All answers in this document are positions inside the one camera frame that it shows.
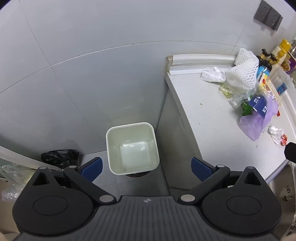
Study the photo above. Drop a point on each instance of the clear plastic cup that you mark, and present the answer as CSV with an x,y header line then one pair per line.
x,y
279,76

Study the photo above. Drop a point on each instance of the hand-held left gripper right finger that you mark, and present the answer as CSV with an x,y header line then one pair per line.
x,y
201,169

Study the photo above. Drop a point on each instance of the white tissue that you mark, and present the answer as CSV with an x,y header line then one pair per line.
x,y
212,74

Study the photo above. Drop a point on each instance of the white backsplash trim strip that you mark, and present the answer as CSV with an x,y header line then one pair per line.
x,y
189,69
203,58

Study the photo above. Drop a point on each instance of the grey wall socket plate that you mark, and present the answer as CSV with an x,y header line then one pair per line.
x,y
274,20
262,10

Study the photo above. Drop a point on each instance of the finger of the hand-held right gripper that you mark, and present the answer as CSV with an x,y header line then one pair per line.
x,y
291,151

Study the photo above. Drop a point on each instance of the small clear bottle blue label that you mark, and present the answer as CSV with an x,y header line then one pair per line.
x,y
282,88

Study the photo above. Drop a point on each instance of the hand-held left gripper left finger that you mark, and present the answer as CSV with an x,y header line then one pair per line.
x,y
92,169

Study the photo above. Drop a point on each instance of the dark blue food packet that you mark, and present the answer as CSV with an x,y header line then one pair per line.
x,y
260,106

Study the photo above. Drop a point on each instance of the white plastic waste bin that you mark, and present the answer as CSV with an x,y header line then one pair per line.
x,y
131,139

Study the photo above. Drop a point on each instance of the purple disposable glove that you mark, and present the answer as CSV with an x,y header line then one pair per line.
x,y
252,125

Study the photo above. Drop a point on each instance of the purple instant noodle cup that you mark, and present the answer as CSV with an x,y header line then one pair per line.
x,y
289,66

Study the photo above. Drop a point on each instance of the yellow food box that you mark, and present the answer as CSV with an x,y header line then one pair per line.
x,y
269,87

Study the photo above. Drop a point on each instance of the black pump bottle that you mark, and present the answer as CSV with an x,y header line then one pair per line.
x,y
264,59
273,60

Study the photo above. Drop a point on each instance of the green snack wrapper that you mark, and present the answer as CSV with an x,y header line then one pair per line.
x,y
246,110

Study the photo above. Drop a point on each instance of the blue sponge pack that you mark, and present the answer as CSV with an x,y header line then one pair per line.
x,y
263,71

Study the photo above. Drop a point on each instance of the red sauce sachet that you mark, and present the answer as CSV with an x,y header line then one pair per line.
x,y
284,140

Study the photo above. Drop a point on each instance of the steel sink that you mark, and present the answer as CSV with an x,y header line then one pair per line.
x,y
281,178

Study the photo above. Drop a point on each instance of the small clear plastic bag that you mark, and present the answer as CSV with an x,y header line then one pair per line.
x,y
238,98

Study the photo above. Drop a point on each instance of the cream bottle yellow cap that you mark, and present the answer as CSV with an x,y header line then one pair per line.
x,y
281,52

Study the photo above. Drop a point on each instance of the crumpled white wrapper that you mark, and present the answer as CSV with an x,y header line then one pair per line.
x,y
275,133

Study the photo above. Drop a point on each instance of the black plastic bag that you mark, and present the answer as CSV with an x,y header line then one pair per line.
x,y
57,157

